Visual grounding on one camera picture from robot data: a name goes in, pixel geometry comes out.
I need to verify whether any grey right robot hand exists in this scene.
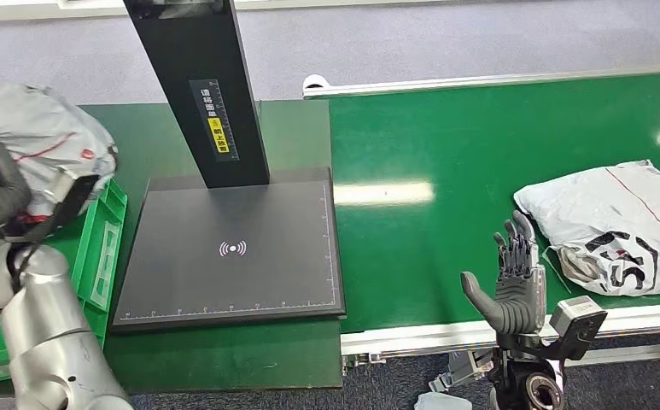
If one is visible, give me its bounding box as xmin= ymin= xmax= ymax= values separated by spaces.
xmin=459 ymin=210 xmax=548 ymax=337

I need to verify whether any grey package with red print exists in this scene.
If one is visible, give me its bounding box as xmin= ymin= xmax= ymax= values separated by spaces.
xmin=0 ymin=83 xmax=119 ymax=219

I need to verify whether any grey package with black print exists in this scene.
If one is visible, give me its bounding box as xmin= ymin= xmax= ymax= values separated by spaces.
xmin=513 ymin=159 xmax=660 ymax=297

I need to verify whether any green conveyor belt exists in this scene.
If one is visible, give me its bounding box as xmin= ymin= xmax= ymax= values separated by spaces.
xmin=329 ymin=72 xmax=660 ymax=334

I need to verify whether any green plastic crate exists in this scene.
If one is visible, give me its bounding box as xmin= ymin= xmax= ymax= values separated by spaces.
xmin=0 ymin=178 xmax=129 ymax=389

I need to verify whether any pale grey plastic bag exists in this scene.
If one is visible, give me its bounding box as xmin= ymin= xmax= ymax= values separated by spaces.
xmin=414 ymin=391 xmax=473 ymax=410

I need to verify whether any clear crate label pocket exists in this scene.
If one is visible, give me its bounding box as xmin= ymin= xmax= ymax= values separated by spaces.
xmin=91 ymin=221 xmax=121 ymax=311

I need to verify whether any black yellow column sticker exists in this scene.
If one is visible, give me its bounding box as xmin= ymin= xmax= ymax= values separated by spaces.
xmin=188 ymin=79 xmax=240 ymax=163

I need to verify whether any black scanner column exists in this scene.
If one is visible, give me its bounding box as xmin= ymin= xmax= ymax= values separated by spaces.
xmin=123 ymin=0 xmax=272 ymax=189

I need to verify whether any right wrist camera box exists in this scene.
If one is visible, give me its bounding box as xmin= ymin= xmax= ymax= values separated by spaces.
xmin=510 ymin=296 xmax=609 ymax=363

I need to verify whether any grey metal conveyor bracket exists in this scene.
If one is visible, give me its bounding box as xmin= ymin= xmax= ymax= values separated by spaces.
xmin=428 ymin=349 xmax=494 ymax=395

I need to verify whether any aluminium conveyor side rail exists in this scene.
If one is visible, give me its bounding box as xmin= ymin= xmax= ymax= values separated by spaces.
xmin=341 ymin=302 xmax=660 ymax=369
xmin=302 ymin=63 xmax=660 ymax=101

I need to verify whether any black scanner base plate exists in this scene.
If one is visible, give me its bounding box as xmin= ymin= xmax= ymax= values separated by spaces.
xmin=111 ymin=167 xmax=347 ymax=332

